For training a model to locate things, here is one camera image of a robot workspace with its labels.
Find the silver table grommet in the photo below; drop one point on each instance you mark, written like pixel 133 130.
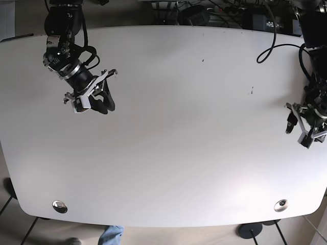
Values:
pixel 281 205
pixel 59 207

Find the right silver table grommet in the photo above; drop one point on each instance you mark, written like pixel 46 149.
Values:
pixel 281 205

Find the person in blue jeans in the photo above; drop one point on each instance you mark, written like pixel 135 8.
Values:
pixel 111 236

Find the black left table leg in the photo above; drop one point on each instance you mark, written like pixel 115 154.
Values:
pixel 10 190

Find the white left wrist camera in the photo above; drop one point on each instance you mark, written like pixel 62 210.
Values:
pixel 306 139

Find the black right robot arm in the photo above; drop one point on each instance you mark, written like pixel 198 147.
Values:
pixel 69 55

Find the black round stand base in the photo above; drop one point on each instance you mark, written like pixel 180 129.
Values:
pixel 249 231

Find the grey shoe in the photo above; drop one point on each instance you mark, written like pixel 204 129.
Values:
pixel 73 241

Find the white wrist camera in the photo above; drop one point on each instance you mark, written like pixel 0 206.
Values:
pixel 306 139
pixel 95 96

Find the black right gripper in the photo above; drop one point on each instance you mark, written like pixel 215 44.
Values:
pixel 97 86

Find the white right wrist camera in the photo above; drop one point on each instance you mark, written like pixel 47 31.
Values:
pixel 95 96

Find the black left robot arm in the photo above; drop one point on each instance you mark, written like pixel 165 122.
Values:
pixel 312 53

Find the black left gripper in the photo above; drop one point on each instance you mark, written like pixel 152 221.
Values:
pixel 310 117

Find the left silver table grommet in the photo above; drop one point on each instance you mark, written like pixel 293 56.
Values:
pixel 59 207

